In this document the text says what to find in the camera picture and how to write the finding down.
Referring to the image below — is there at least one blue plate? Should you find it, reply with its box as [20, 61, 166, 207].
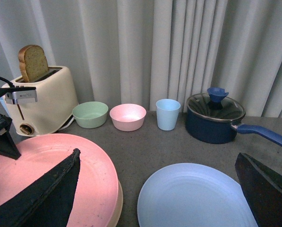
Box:
[137, 163, 257, 227]

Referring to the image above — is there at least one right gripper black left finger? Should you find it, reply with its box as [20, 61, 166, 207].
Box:
[0, 148, 80, 227]

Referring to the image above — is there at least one light blue cup behind toaster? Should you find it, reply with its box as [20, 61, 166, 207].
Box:
[0, 97, 7, 114]

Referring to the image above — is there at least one brown bread slice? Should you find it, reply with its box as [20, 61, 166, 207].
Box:
[18, 45, 49, 83]

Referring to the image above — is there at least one cream two-slot toaster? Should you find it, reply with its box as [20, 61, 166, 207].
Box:
[3, 66, 78, 137]

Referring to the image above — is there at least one glass pot lid blue knob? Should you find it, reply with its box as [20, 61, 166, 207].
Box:
[187, 87, 246, 122]

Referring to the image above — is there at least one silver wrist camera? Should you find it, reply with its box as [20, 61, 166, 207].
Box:
[5, 90, 38, 105]

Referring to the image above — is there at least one dark blue saucepan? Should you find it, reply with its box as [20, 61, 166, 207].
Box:
[186, 108, 282, 147]

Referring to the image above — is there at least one black camera cable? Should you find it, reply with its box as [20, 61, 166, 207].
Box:
[0, 74, 17, 88]

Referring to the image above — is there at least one grey curtain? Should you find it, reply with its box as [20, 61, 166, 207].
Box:
[0, 0, 282, 117]

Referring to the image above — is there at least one pink bowl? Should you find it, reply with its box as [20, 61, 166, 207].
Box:
[110, 104, 146, 132]

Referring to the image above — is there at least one green bowl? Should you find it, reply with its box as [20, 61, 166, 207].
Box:
[72, 101, 109, 129]

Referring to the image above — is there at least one pink plate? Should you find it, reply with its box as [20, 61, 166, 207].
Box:
[0, 134, 119, 227]

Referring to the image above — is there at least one cream plate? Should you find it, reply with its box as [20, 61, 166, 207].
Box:
[107, 181, 123, 227]

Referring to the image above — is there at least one white toaster power cord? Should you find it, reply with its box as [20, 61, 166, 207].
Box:
[57, 117, 76, 131]

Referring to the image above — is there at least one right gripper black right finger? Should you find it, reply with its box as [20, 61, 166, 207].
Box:
[235, 153, 282, 227]

